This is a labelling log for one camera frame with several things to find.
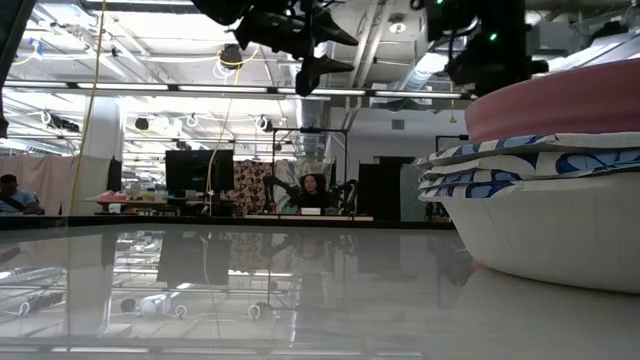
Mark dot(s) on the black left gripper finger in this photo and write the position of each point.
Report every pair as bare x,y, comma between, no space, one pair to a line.
335,32
332,65

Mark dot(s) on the pink plastic bowl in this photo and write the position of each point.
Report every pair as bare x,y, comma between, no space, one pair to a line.
560,105

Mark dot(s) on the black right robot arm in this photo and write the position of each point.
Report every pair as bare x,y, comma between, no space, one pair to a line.
465,17

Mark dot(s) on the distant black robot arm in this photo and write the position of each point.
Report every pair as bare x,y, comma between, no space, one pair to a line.
347,192
277,189

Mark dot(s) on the long light strip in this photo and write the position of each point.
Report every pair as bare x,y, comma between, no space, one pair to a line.
225,89

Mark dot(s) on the black cabinet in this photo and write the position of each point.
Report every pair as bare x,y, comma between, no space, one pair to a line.
377,185

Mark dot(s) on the person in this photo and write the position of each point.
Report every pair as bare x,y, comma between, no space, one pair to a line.
15,197
312,197

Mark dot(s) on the floral patterned cloth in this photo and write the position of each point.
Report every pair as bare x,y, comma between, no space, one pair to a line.
250,182

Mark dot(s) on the large black monitor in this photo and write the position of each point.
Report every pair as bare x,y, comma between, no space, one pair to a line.
190,172

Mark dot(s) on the white column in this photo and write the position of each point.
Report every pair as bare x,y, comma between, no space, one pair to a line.
107,130

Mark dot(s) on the small black monitor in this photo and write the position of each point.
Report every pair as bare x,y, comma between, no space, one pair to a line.
114,175

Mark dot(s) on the cluttered wooden desk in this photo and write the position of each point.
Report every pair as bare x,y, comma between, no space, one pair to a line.
135,204

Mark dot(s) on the white cloth curtain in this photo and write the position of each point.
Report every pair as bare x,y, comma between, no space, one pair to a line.
95,185

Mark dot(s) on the pink cloth curtain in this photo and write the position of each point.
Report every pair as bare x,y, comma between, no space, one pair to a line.
45,172

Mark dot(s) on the silver ribbed air duct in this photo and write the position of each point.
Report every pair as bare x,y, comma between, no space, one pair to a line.
417,75
312,125

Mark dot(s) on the black rig frame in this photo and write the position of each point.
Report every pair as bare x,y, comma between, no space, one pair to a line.
450,136
310,130

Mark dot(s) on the black aluminium table frame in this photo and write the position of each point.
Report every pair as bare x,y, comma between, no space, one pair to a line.
150,221

